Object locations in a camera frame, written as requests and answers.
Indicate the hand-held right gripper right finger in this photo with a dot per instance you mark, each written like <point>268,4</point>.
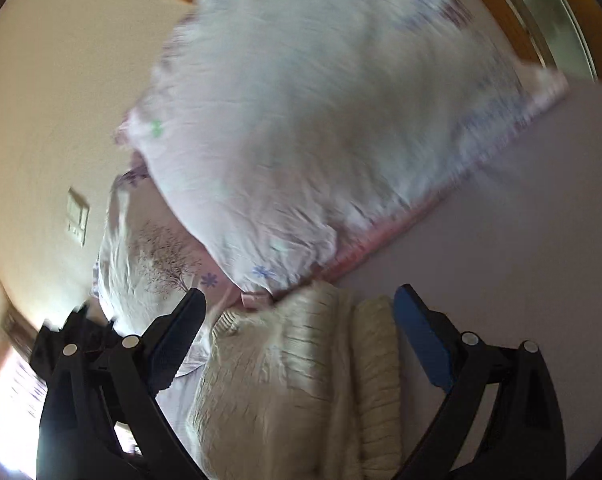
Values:
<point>423,342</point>

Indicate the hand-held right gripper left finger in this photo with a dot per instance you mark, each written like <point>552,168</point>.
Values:
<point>173,347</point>

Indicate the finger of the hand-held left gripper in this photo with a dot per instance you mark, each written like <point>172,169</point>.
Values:
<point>56,332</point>

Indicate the cream knit sweater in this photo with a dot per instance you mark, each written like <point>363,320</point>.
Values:
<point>286,385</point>

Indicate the white tree print pillow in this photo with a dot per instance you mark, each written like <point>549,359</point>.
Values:
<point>146,270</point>

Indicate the bright curtained window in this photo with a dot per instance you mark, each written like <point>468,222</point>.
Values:
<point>8,410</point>

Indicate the pale purple bed sheet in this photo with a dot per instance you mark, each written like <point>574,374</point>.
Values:
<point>506,235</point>

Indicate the white floral pillow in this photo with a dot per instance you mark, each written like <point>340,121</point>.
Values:
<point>306,125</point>

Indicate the metal framed window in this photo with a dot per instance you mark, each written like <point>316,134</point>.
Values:
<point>556,15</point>

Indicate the beige wall switch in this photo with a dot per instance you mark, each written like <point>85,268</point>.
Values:
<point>77,216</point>

